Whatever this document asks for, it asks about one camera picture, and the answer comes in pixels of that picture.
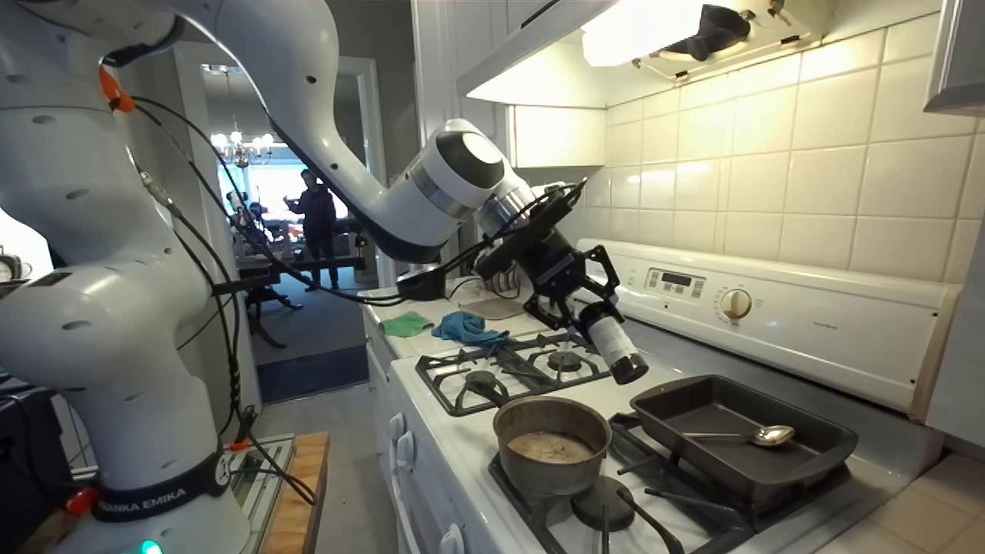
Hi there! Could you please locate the right black burner grate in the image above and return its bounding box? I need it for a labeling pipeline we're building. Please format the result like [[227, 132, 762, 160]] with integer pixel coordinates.
[[488, 416, 850, 554]]

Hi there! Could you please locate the blue cloth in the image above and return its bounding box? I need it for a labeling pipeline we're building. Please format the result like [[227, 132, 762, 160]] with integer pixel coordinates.
[[435, 312, 509, 348]]

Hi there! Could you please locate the green sponge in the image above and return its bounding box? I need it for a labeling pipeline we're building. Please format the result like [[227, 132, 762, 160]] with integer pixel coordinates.
[[382, 312, 431, 337]]

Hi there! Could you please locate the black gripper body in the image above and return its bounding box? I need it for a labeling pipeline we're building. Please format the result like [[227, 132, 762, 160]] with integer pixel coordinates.
[[510, 230, 620, 326]]

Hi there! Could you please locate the dark baking tray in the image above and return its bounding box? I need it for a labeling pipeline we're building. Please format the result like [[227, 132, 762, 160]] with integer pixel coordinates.
[[632, 376, 859, 514]]

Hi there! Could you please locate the white stove knob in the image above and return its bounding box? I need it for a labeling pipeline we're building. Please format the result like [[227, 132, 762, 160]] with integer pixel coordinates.
[[721, 289, 751, 320]]

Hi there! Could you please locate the range hood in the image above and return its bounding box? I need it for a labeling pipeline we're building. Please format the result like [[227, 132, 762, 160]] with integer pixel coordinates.
[[457, 0, 941, 110]]

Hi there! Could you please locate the dark jar with white label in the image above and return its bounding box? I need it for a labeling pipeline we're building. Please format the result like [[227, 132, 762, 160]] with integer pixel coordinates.
[[572, 302, 650, 383]]

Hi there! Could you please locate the silver spoon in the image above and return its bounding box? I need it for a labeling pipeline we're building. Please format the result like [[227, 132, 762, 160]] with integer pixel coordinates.
[[682, 420, 799, 452]]

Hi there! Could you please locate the person in dark clothes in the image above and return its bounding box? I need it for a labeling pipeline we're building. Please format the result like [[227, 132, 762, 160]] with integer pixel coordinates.
[[285, 170, 339, 289]]

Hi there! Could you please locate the white gas stove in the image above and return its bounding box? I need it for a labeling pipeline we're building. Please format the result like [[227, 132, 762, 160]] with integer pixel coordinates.
[[368, 244, 954, 554]]

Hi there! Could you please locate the left black burner grate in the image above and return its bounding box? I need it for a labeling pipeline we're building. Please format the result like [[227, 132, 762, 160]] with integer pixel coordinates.
[[417, 331, 609, 416]]

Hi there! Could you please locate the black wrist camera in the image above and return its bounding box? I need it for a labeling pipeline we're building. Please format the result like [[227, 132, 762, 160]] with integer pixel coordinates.
[[478, 181, 586, 273]]

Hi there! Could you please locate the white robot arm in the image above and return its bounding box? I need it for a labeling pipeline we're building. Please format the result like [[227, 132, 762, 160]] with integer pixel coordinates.
[[0, 0, 526, 554]]

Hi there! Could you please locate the small metal saucepan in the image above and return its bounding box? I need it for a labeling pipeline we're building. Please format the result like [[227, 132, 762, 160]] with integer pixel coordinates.
[[494, 398, 612, 500]]

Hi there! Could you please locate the black burner grate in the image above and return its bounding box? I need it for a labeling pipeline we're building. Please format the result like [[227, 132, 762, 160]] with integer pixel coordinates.
[[417, 331, 609, 416], [488, 416, 850, 554]]

